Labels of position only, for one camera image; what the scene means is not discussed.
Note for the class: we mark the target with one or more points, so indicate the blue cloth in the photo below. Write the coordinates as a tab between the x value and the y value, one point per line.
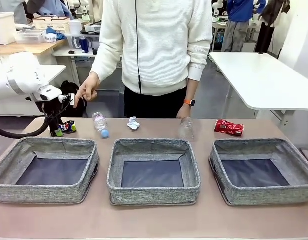
57	33

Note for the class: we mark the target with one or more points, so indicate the white desk with cabinet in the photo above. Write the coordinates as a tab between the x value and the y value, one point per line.
56	70

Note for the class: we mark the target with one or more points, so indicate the black backpack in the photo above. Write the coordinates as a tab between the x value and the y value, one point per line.
69	87

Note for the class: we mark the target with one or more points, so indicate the grey fabric basket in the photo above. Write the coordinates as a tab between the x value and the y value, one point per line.
154	195
46	192
261	195

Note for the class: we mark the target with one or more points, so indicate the wooden top table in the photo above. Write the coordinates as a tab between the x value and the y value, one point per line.
31	48

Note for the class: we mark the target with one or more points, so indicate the person's left forearm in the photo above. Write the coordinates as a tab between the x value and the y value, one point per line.
197	65

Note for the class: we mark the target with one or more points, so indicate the crushed black Pepsi can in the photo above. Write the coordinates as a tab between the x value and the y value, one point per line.
67	127

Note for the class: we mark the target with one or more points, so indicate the cream slatted crate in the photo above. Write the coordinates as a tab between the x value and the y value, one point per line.
51	25

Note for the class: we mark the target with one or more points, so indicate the white knit sweater torso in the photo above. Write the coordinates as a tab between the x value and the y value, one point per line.
164	45

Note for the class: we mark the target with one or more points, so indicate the person in light blue top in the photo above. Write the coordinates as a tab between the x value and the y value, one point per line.
56	8

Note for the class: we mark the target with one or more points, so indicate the black trousers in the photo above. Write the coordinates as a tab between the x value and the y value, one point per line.
154	106

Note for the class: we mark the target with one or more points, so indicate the plastic bottle with pink label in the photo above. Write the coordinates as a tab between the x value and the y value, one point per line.
100	123

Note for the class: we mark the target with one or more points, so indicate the clear plastic bin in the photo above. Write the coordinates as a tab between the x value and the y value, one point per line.
30	36

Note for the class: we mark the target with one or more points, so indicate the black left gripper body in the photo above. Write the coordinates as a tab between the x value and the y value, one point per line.
52	110

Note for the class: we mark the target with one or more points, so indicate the white paper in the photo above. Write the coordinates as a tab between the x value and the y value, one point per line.
134	123

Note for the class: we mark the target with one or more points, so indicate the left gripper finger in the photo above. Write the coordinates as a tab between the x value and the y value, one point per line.
56	131
74	127

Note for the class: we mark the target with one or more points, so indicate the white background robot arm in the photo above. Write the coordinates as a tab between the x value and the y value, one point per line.
218	7

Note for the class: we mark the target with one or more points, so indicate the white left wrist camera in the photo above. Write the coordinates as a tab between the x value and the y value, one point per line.
47	93

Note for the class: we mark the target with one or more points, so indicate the person's right hand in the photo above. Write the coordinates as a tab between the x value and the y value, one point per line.
90	87

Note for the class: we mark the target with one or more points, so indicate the translucent box with blue label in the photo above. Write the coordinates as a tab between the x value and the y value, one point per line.
74	42

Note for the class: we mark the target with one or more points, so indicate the blue spray bottle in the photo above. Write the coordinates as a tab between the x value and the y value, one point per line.
84	45

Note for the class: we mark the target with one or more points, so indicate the person's left hand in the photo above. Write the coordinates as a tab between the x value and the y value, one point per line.
184	111

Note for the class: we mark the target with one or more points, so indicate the white desktop device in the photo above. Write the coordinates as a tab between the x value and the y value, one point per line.
92	28

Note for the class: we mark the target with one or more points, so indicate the white cylindrical container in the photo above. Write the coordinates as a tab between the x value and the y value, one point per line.
75	27

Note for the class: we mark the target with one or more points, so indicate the white background desk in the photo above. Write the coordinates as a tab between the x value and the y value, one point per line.
64	53

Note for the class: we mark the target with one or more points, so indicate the person's right forearm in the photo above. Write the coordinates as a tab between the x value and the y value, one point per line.
105	60

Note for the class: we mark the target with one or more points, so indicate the white storage box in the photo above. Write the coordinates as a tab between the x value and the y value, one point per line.
2	28

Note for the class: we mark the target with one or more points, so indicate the crushed red cola can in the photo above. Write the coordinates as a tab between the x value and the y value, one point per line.
227	128

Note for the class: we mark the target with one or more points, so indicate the person in dark coat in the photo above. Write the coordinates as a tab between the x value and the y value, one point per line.
271	25

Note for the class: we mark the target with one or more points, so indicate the person in blue jacket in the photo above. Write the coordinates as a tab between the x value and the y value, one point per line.
240	22

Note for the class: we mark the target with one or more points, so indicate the large white table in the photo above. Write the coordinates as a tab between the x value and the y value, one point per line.
264	80

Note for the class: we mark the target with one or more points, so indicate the small black device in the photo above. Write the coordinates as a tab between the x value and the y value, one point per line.
94	51

